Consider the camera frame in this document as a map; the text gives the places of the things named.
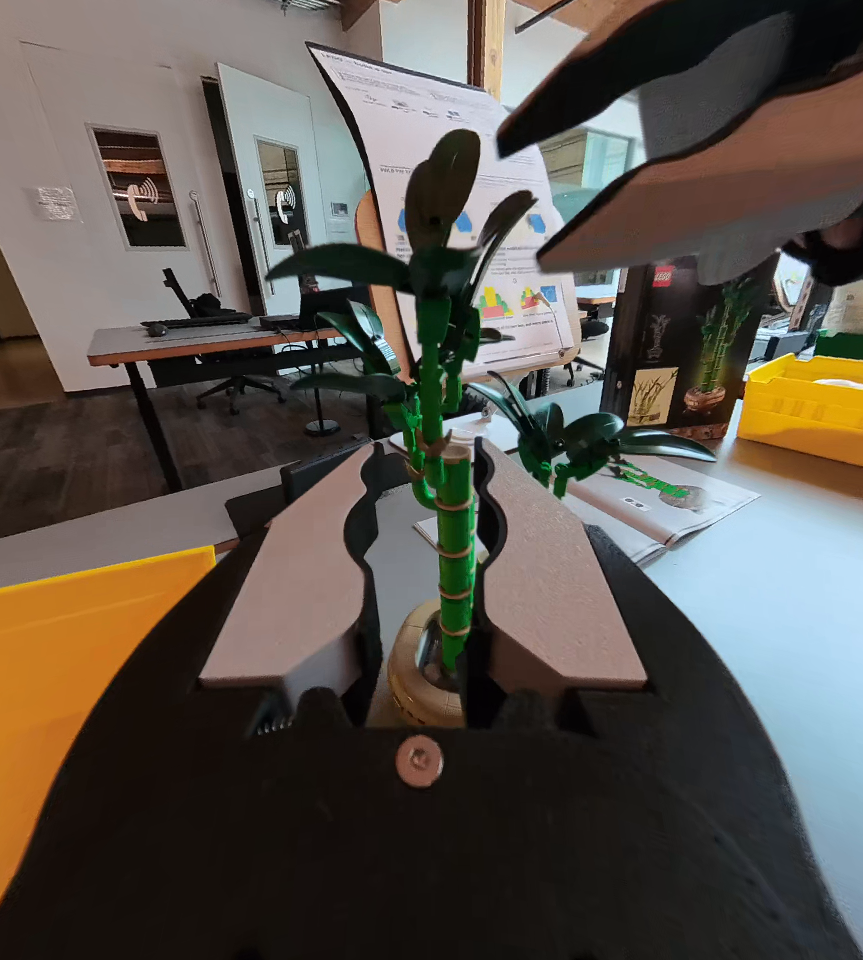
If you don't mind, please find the yellow plastic bin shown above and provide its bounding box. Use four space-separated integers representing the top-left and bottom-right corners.
735 352 863 481
0 546 217 960

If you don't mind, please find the black office chair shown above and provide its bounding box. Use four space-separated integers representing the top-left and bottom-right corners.
161 266 290 416

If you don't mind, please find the wooden column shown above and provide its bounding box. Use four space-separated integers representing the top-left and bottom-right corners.
467 0 508 104

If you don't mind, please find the black lego set box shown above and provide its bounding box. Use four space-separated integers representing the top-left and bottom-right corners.
600 255 781 442

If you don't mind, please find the green lego bamboo plant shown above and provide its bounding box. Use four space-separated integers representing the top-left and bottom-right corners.
265 127 545 730

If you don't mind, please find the black round base stand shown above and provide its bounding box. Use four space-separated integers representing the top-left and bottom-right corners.
302 351 344 438

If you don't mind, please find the white door with phone icon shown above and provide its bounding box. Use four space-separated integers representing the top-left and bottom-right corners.
215 63 329 316
19 41 226 391

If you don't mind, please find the black keyboard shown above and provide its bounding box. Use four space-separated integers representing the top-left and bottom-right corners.
140 312 254 331

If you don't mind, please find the lego instruction booklet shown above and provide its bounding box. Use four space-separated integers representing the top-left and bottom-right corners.
412 420 761 569

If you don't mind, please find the wooden desk with keyboard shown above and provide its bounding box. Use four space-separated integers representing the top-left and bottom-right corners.
86 321 384 496

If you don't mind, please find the white wall sign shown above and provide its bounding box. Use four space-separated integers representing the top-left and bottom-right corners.
24 183 82 225

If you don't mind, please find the leafy green lego branch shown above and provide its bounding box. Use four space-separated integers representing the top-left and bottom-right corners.
467 371 718 502

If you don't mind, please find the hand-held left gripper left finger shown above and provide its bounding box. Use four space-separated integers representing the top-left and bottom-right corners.
197 441 388 727

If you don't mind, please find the white instruction poster board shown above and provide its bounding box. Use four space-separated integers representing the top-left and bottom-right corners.
305 41 584 376

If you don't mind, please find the black laptop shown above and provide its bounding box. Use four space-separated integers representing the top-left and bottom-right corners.
259 285 373 333

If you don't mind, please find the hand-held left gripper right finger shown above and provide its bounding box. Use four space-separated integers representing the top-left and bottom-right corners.
463 437 650 730

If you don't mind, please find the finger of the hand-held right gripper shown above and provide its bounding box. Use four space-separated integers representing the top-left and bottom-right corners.
535 46 863 288
495 0 863 164

